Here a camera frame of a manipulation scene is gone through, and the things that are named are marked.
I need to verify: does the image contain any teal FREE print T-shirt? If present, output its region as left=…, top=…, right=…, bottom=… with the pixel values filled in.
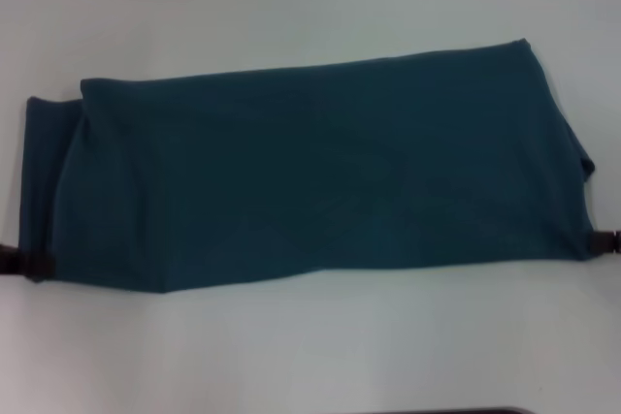
left=22, top=37, right=598, bottom=295

